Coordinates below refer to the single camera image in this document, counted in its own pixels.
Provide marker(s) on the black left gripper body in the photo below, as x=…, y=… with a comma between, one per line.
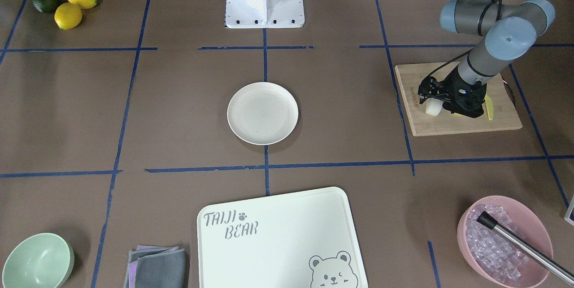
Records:
x=454, y=85

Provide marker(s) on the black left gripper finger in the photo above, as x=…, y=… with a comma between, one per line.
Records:
x=469, y=108
x=431, y=88

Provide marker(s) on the cream round plate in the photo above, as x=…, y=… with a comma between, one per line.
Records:
x=262, y=113

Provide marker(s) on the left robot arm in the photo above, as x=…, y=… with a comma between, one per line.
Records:
x=507, y=31

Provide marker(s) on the cream bear tray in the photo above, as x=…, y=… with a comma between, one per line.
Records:
x=302, y=239

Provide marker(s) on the yellow plastic knife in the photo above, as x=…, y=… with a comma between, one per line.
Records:
x=489, y=107

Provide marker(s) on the bamboo cutting board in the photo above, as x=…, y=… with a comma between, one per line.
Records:
x=409, y=78

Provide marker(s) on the steel muddler black tip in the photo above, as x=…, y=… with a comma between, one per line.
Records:
x=488, y=221

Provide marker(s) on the pink bowl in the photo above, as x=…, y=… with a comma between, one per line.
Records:
x=534, y=233

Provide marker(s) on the clear ice cubes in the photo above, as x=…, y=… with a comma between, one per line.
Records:
x=499, y=258

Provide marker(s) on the grey purple folded cloth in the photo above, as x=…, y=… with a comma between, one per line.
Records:
x=156, y=267

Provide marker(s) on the green lime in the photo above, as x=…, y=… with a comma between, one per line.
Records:
x=46, y=6

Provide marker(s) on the mint green bowl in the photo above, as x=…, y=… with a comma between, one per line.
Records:
x=44, y=260

